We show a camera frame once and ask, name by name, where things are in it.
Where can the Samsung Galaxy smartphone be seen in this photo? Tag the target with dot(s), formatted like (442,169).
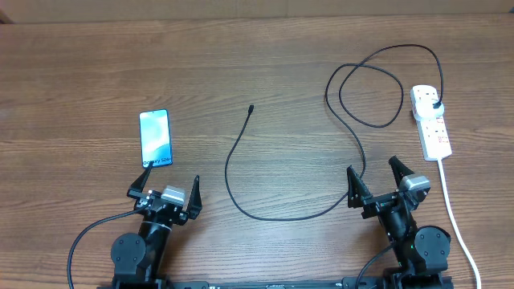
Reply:
(156,144)

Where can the white charger plug adapter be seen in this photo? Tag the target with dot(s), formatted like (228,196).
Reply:
(427,110)

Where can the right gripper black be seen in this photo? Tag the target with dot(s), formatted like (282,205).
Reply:
(357,194)

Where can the white power strip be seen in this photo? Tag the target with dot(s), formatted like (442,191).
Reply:
(432,133)

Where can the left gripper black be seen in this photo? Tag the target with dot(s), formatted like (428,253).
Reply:
(193,207)

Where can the cardboard board backdrop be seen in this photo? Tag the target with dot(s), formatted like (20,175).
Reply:
(53,11)

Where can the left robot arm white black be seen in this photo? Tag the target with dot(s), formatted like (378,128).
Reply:
(137,256)

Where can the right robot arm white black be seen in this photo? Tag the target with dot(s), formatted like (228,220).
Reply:
(421,252)

